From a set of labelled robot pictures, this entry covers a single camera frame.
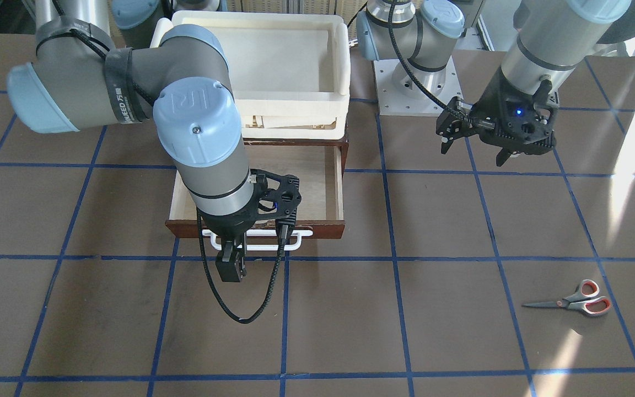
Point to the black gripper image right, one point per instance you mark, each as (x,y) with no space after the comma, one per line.
(493,98)

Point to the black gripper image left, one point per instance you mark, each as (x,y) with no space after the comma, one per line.
(230,226)

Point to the grey orange handled scissors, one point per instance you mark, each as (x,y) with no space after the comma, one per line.
(586,299)

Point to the dark wooden drawer cabinet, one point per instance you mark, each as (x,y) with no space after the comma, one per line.
(295,141)

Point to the cream plastic tray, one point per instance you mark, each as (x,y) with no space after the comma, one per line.
(290,73)

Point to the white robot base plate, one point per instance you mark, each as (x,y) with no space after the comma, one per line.
(398,95)

